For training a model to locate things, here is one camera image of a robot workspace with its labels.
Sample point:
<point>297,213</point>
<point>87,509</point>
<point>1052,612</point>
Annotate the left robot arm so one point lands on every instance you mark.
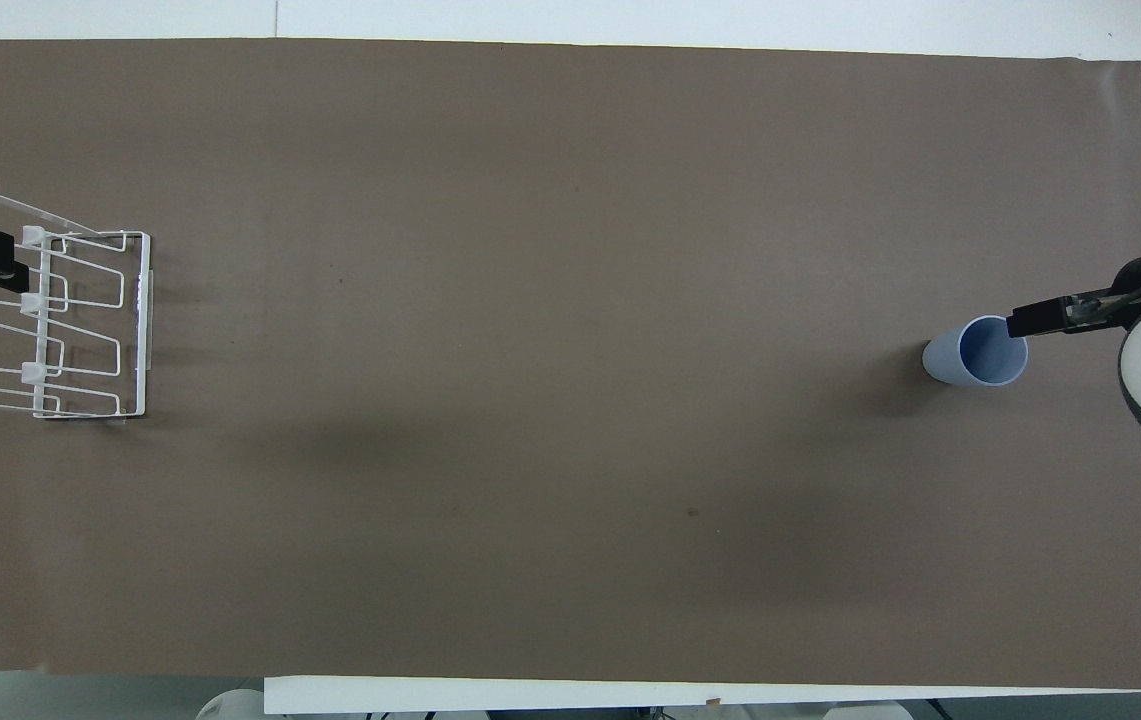
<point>230,706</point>

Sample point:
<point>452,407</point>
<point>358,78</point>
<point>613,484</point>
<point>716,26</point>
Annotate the light blue plastic cup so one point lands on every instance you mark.
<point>955,358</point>

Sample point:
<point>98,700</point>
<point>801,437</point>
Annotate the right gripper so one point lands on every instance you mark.
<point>1135,280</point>

